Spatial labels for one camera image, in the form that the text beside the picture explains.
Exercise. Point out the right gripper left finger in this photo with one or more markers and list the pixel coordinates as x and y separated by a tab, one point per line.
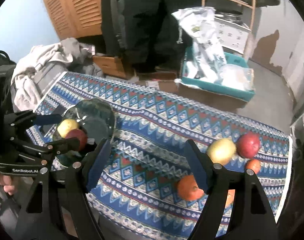
56	206

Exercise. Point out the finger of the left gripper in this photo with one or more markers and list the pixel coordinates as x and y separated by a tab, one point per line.
27	119
63	146

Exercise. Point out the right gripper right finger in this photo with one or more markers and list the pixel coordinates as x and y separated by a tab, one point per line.
251	217

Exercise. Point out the yellow pear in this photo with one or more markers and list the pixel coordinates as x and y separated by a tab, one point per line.
66	126

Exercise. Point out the yellow-green pear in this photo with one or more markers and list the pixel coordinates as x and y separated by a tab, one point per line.
221	151

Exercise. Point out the orange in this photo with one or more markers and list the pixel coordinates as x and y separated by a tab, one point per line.
187	189

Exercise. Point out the small orange tangerine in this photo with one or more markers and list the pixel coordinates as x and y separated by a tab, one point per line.
254	165

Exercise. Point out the large red apple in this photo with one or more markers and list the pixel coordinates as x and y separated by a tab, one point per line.
248	145

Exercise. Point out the person's left hand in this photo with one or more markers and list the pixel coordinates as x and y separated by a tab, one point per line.
9	184

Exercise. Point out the dark glass fruit bowl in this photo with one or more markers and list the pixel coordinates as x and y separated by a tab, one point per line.
97	119

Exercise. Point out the pile of grey clothes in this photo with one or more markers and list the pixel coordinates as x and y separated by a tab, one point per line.
35	73

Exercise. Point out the patterned blue tablecloth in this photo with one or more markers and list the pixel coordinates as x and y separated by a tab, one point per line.
137	189

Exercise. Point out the brown cardboard box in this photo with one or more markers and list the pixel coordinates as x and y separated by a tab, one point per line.
221	102

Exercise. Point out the wooden drawer box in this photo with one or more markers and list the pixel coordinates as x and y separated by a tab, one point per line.
113	66

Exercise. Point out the teal cardboard box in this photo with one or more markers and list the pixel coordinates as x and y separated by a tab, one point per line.
245	96

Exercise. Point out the clear plastic bag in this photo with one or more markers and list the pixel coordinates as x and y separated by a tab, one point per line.
237	77

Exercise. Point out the small cardboard box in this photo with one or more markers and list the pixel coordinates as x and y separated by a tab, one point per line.
155	79

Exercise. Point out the white printed plastic bag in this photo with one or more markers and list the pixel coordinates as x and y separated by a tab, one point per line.
207	52

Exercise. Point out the wooden louvered wardrobe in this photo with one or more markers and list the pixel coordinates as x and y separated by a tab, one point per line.
75	18

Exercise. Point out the wooden shelf rack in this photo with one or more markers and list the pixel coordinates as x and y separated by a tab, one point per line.
236	11

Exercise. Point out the white storage box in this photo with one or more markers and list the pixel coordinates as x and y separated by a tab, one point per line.
231	35

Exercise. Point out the black hanging coat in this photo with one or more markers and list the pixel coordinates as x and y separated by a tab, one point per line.
145	33

